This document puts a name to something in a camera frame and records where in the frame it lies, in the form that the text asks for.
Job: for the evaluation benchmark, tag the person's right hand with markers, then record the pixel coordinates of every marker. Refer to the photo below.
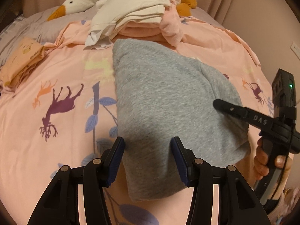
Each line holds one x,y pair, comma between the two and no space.
260,159

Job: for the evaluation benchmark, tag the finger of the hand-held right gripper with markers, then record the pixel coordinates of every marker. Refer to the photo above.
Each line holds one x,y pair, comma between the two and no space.
246,116

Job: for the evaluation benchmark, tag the peach folded garment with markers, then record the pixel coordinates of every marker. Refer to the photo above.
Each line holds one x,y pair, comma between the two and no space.
21,58

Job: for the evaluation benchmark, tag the lilac grey bed sheet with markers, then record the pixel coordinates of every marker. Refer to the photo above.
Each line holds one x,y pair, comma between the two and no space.
42,28

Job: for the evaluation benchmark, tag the pink folded clothes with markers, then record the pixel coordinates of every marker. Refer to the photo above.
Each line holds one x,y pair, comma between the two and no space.
140,30

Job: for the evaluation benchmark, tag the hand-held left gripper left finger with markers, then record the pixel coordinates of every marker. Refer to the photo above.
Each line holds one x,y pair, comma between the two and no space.
116,161

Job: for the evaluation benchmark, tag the white goose plush toy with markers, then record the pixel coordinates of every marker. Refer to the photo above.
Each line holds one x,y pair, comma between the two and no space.
79,1

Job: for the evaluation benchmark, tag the grey knit sweater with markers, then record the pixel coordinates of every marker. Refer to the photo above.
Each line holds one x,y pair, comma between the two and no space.
164,98

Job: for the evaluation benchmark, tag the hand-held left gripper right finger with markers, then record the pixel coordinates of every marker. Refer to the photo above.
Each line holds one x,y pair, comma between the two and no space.
180,166

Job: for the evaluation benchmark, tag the white folded clothes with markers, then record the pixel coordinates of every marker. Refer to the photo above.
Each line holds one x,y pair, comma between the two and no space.
121,11

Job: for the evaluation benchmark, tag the pink deer print duvet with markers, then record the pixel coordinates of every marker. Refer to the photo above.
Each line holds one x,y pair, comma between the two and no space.
70,58

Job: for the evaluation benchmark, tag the white wall socket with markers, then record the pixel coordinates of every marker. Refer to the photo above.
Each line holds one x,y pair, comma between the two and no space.
295,49

